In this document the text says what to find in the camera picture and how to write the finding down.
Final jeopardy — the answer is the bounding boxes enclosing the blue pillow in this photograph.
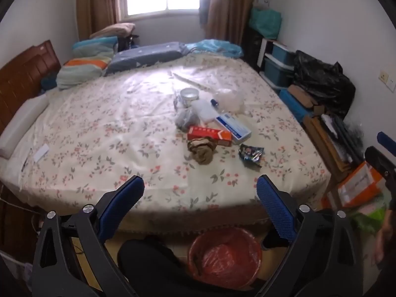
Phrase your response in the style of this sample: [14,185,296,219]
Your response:
[72,36,119,59]

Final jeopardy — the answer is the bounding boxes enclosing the white wall socket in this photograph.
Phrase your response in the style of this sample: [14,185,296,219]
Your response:
[379,70,396,92]

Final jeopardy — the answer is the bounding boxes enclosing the beige folded blanket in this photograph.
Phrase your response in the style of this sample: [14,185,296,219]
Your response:
[90,22,137,39]

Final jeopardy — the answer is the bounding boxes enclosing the light blue plastic sheet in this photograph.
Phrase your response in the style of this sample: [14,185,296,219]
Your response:
[186,39,243,59]

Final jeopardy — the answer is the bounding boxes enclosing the white blue medicine box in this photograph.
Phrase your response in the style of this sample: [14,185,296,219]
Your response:
[214,113,252,145]

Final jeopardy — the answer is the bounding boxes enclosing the blue storage drawers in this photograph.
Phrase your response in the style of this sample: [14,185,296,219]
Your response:
[258,37,297,89]

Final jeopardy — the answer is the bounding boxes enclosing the clear bottle blue cap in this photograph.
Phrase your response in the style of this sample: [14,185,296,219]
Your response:
[210,98,229,115]

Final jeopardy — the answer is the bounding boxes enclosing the cardboard box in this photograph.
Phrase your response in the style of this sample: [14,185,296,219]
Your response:
[288,85,325,115]

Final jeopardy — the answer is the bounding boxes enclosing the dark cabinet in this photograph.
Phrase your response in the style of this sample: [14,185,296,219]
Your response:
[243,26,263,69]

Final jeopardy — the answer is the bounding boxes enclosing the wooden headboard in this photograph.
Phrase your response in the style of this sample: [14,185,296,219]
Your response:
[0,40,61,133]

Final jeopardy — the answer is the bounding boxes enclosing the grey plastic bag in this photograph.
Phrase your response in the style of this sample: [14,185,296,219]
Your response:
[175,95,200,129]

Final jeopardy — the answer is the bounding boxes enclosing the orange white paper bag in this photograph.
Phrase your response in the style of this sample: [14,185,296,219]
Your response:
[336,161,386,209]

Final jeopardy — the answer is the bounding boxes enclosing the red box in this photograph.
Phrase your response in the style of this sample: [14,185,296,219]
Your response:
[187,125,232,146]

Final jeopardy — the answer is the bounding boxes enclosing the white foam net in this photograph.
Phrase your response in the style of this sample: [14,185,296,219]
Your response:
[190,99,217,123]

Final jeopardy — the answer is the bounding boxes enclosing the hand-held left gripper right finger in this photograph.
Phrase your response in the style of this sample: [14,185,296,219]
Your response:
[256,175,367,297]

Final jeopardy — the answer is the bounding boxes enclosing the orange box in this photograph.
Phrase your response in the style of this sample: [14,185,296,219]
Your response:
[321,192,341,211]

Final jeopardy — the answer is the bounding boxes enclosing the white paper card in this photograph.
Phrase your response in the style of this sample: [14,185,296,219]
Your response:
[32,144,50,163]

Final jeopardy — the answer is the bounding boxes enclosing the wooden nightstand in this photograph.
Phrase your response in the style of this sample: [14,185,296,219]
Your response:
[0,186,41,254]

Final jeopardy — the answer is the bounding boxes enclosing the clear plastic bag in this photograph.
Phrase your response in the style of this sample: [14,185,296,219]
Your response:
[215,88,248,113]

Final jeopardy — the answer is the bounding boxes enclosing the flat brown cardboard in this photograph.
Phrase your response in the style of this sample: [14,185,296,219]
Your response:
[301,114,353,174]

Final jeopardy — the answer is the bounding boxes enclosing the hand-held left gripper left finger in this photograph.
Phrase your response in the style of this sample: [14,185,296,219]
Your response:
[31,175,146,297]

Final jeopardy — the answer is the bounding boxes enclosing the green plastic bag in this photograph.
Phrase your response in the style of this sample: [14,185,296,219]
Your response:
[353,206,387,232]

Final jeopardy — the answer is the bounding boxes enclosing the long white pillow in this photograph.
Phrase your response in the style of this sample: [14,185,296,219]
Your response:
[0,94,50,160]

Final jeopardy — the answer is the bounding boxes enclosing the dark flat boards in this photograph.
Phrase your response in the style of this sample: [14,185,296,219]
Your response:
[322,113,366,164]

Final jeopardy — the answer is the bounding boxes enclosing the black plastic bag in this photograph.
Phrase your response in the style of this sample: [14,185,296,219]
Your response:
[292,49,356,120]

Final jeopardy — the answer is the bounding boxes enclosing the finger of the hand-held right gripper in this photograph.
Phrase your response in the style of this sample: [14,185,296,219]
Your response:
[364,146,396,181]
[377,131,396,152]

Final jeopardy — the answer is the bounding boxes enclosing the blue flat box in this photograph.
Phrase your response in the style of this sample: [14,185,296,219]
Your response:
[278,88,310,123]

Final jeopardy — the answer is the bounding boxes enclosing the long white paper strip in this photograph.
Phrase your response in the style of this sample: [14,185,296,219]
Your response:
[172,73,214,92]

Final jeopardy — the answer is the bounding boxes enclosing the grey-blue patterned pillow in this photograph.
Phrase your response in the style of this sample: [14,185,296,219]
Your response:
[105,41,189,76]

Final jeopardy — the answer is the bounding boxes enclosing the teal bag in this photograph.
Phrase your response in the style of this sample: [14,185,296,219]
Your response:
[249,8,282,39]

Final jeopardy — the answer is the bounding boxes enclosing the blue storage bin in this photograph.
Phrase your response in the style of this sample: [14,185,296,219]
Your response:
[263,56,294,89]
[271,43,296,65]

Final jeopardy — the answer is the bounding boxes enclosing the person's right hand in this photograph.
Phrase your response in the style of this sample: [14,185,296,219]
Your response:
[375,210,396,270]

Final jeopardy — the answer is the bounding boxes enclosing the brown curtain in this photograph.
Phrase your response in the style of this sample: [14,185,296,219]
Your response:
[198,0,259,48]
[77,0,129,41]

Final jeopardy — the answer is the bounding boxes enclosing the dark snack wrapper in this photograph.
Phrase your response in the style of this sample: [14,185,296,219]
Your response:
[238,145,265,169]

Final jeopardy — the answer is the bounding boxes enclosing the red trash bin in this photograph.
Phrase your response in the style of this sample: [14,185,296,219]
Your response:
[188,227,263,288]

